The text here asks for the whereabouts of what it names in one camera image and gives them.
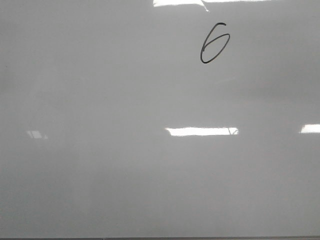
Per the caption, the white whiteboard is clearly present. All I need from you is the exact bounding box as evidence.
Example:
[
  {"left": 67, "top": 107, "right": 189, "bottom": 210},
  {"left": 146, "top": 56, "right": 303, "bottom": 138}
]
[{"left": 0, "top": 0, "right": 320, "bottom": 238}]

